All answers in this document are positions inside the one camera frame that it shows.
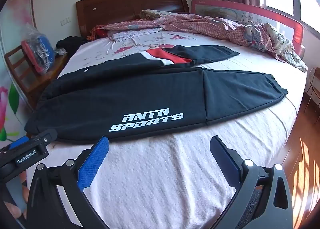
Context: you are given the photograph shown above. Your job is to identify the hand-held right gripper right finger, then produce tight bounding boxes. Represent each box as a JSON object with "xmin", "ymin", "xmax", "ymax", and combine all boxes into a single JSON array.
[{"xmin": 209, "ymin": 136, "xmax": 294, "ymax": 229}]

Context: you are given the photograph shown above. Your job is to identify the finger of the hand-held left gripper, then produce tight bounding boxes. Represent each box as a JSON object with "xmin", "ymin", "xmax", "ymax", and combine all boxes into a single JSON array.
[
  {"xmin": 30, "ymin": 129, "xmax": 58, "ymax": 147},
  {"xmin": 6, "ymin": 136, "xmax": 30, "ymax": 150}
]

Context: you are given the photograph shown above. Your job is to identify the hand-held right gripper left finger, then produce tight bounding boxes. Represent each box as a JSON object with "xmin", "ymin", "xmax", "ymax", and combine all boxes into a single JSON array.
[{"xmin": 26, "ymin": 136, "xmax": 110, "ymax": 229}]

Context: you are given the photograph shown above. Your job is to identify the dark pants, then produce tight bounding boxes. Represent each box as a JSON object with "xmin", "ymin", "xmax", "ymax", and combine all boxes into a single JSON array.
[{"xmin": 24, "ymin": 44, "xmax": 288, "ymax": 144}]

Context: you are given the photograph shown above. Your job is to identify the bed with floral sheet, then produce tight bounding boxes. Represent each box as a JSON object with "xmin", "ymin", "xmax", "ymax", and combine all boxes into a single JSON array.
[{"xmin": 25, "ymin": 29, "xmax": 308, "ymax": 229}]

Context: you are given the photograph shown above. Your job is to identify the wooden chair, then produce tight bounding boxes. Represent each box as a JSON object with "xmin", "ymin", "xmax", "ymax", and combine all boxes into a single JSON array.
[{"xmin": 4, "ymin": 44, "xmax": 69, "ymax": 109}]

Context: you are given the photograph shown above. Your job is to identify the plastic bag of clothes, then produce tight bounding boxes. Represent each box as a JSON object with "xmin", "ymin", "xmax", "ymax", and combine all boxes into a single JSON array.
[{"xmin": 21, "ymin": 25, "xmax": 57, "ymax": 74}]

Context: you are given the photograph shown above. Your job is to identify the pile of dark clothes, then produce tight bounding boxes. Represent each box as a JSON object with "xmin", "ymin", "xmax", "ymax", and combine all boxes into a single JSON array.
[{"xmin": 55, "ymin": 36, "xmax": 88, "ymax": 55}]

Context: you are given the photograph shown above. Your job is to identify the floral wardrobe door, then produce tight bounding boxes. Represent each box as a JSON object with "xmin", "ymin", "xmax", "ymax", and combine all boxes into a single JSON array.
[{"xmin": 0, "ymin": 0, "xmax": 35, "ymax": 144}]

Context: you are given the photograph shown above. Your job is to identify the light floral pillowcase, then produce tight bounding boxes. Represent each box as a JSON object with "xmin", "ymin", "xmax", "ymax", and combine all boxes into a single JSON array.
[{"xmin": 108, "ymin": 27, "xmax": 165, "ymax": 42}]

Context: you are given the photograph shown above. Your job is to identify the pink checked quilt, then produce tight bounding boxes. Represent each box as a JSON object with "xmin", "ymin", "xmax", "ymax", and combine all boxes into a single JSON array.
[{"xmin": 91, "ymin": 9, "xmax": 308, "ymax": 72}]

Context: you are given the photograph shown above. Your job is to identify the wooden headboard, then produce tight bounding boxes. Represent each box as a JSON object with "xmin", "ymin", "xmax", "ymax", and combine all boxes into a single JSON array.
[{"xmin": 76, "ymin": 0, "xmax": 190, "ymax": 38}]

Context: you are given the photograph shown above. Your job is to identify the red bed guard rail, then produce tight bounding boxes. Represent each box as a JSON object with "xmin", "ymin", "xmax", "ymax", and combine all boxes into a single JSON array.
[{"xmin": 191, "ymin": 0, "xmax": 306, "ymax": 56}]

